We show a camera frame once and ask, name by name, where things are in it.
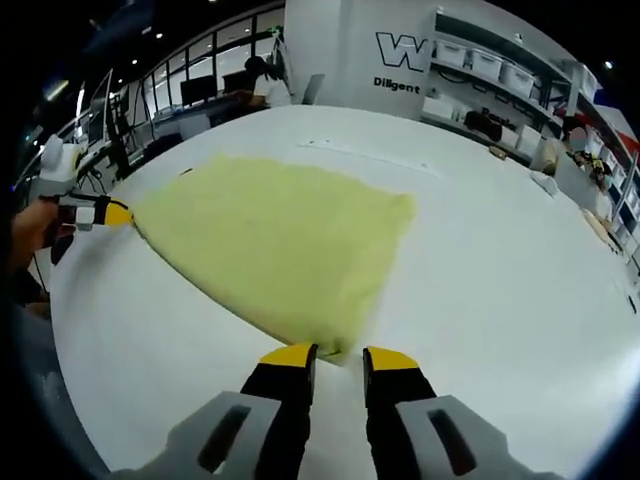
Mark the grey chair backrest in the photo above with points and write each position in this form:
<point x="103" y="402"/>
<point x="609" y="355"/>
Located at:
<point x="314" y="90"/>

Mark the grey upright panel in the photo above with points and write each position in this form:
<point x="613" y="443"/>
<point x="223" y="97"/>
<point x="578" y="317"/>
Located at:
<point x="575" y="185"/>

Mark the large display screen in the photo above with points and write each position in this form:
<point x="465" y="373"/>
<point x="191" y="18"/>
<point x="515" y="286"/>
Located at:
<point x="97" y="110"/>

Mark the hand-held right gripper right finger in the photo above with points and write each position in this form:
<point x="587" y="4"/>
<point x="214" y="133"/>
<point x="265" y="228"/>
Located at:
<point x="410" y="435"/>

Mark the small brown item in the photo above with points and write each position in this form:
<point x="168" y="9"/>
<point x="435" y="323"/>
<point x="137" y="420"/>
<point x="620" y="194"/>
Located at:
<point x="499" y="152"/>

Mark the person's left hand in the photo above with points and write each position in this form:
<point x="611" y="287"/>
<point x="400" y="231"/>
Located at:
<point x="32" y="235"/>

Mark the black computer monitor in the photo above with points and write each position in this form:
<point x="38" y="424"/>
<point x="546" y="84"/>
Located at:
<point x="235" y="82"/>
<point x="196" y="91"/>

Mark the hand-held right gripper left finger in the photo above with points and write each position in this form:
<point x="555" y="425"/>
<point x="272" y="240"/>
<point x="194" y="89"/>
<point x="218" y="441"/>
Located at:
<point x="235" y="435"/>

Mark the grey mesh office chair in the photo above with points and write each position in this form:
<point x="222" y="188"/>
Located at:
<point x="45" y="400"/>

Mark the row of white storage bins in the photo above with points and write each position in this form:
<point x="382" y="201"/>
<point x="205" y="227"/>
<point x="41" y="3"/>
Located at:
<point x="485" y="65"/>

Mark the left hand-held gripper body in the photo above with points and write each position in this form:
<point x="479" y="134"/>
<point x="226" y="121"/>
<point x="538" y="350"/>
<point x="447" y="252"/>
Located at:
<point x="60" y="170"/>

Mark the white crumpled cloth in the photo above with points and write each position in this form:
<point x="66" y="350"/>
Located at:
<point x="544" y="184"/>

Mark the grey metal shelf rack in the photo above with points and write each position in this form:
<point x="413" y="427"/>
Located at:
<point x="545" y="80"/>

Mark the yellow garment with dark sleeves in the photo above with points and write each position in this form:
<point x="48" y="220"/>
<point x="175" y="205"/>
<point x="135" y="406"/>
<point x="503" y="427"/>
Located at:
<point x="280" y="235"/>

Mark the black bag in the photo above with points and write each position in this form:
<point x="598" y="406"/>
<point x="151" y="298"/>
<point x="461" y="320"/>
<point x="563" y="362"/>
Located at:
<point x="482" y="125"/>

